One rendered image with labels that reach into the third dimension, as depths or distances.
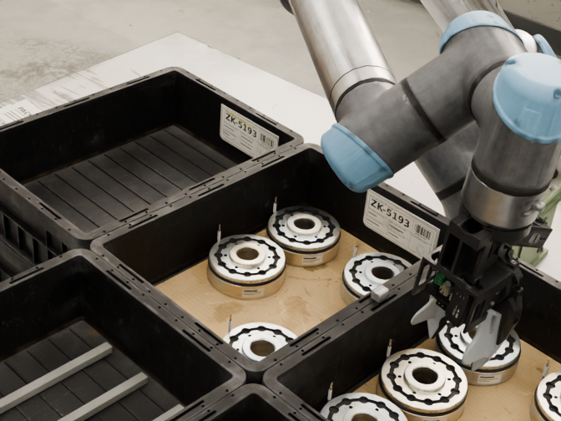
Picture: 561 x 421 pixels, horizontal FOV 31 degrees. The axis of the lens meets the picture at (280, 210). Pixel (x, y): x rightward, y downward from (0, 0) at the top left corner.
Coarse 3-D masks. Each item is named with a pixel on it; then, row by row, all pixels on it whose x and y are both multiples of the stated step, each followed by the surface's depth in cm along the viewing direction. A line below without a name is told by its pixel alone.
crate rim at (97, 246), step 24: (312, 144) 145; (264, 168) 139; (216, 192) 134; (384, 192) 137; (144, 216) 127; (168, 216) 129; (432, 216) 132; (96, 240) 123; (120, 264) 119; (144, 288) 116; (336, 312) 115; (216, 336) 110; (312, 336) 111; (240, 360) 107; (264, 360) 108
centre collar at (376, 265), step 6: (372, 264) 133; (378, 264) 133; (384, 264) 134; (390, 264) 134; (366, 270) 132; (372, 270) 133; (390, 270) 133; (396, 270) 133; (366, 276) 131; (372, 276) 131; (372, 282) 131; (378, 282) 130
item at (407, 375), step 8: (408, 368) 117; (416, 368) 118; (424, 368) 118; (432, 368) 118; (440, 368) 118; (408, 376) 116; (440, 376) 117; (408, 384) 116; (416, 384) 115; (424, 384) 115; (432, 384) 116; (440, 384) 116; (424, 392) 115; (432, 392) 115
